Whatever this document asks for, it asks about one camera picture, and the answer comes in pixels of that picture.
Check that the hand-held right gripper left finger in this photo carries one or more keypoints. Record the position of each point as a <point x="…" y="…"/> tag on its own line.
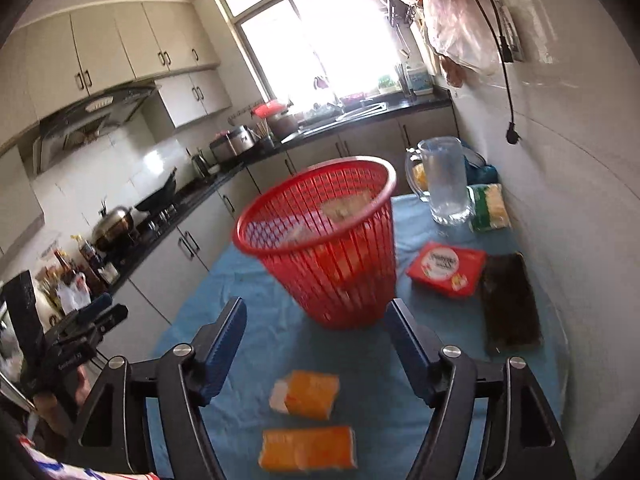
<point x="225" y="350"/>

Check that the beige kitchen cabinets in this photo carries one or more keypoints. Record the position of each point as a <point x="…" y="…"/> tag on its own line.
<point x="100" y="50"/>
<point x="200" y="240"/>

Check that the steel sink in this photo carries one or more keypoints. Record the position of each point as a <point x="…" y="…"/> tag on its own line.
<point x="360" y="110"/>

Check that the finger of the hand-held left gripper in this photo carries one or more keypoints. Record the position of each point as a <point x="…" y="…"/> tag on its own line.
<point x="112" y="316"/>
<point x="95" y="305"/>

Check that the steel kettle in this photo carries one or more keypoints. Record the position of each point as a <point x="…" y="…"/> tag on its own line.
<point x="200" y="165"/>

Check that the striped printed clothing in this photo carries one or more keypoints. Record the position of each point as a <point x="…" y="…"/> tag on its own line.
<point x="75" y="470"/>

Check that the silver rice cooker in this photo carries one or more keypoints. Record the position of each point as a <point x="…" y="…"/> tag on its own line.
<point x="232" y="142"/>

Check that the clear plastic bag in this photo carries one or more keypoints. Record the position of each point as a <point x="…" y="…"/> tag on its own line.
<point x="345" y="207"/>

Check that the black kitchen counter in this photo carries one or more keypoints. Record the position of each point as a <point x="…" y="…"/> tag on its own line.
<point x="165" y="232"/>

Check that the yellow and green packet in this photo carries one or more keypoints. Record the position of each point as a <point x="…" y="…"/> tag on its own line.
<point x="490" y="207"/>

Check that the kitchen window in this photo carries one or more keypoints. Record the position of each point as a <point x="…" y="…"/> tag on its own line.
<point x="325" y="35"/>

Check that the teal cloth bag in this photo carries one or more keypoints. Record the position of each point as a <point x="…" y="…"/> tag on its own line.
<point x="482" y="172"/>

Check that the hanging kitchen utensils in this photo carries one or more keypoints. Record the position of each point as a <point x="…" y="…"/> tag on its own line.
<point x="400" y="15"/>

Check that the red plastic mesh basket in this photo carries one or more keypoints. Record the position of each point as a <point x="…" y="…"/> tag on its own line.
<point x="325" y="270"/>

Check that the person's left hand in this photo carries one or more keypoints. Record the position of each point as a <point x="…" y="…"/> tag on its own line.
<point x="52" y="407"/>

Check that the orange and white medicine box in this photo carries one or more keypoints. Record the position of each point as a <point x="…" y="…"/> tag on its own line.
<point x="310" y="395"/>

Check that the black smartphone in clear case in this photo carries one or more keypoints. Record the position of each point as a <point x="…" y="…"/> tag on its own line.
<point x="510" y="305"/>

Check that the blue table mat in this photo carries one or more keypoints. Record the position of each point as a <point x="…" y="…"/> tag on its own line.
<point x="360" y="375"/>

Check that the steel range hood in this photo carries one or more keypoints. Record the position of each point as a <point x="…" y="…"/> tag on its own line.
<point x="90" y="115"/>

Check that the group of condiment bottles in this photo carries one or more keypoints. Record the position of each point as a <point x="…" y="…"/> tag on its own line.
<point x="80" y="270"/>

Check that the pot with red lid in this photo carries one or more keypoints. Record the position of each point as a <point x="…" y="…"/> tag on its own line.
<point x="280" y="120"/>

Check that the steel cooking pot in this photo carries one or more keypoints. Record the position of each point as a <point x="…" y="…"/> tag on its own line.
<point x="112" y="225"/>

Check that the red flat cardboard box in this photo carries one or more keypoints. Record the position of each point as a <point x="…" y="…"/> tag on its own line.
<point x="445" y="267"/>

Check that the beige lower kitchen cabinets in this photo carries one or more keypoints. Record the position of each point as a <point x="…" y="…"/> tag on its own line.
<point x="200" y="240"/>

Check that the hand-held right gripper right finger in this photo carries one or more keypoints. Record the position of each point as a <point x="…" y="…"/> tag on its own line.
<point x="410" y="355"/>

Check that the hanging plastic bags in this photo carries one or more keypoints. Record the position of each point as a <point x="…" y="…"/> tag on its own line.
<point x="450" y="35"/>

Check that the beige upper kitchen cabinets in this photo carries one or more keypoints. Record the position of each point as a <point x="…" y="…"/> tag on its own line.
<point x="100" y="50"/>

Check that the black wok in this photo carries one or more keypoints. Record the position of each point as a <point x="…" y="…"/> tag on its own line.
<point x="157" y="195"/>

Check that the white and blue carton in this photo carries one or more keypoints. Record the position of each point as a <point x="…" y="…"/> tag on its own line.
<point x="417" y="80"/>

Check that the clear plastic pitcher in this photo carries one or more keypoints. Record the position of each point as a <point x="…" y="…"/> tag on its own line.
<point x="447" y="185"/>

